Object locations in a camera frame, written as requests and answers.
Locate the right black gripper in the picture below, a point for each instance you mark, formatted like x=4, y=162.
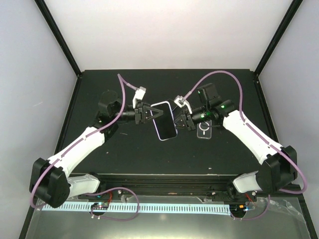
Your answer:
x=189, y=123

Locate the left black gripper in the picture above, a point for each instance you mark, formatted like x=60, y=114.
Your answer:
x=140, y=113

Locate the silver bare phone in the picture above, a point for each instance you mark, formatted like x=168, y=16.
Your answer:
x=175, y=108

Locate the clear phone case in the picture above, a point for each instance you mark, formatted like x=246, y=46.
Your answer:
x=204, y=130

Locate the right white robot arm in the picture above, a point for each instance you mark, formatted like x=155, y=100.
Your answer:
x=277, y=163

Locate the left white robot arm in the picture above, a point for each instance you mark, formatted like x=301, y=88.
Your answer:
x=50, y=178

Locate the right small circuit board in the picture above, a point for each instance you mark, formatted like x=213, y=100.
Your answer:
x=238, y=208

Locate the small circuit board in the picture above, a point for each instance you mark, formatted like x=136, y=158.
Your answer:
x=100, y=206
x=238, y=208

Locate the left small circuit board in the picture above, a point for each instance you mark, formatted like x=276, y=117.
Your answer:
x=100, y=206

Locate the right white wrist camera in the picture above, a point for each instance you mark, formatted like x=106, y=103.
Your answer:
x=180, y=101

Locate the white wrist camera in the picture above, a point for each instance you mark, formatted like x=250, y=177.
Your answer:
x=180, y=101
x=139, y=94

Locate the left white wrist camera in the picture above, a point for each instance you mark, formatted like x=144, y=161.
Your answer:
x=139, y=94

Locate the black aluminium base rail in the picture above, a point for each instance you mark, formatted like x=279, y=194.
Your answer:
x=217, y=187

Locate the white slotted cable duct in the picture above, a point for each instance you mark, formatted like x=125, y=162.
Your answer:
x=153, y=208

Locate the right frame post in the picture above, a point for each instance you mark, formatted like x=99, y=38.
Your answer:
x=281, y=29

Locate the frame post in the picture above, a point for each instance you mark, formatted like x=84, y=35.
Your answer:
x=42, y=6
x=281, y=29

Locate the left frame post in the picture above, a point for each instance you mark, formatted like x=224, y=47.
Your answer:
x=42, y=6

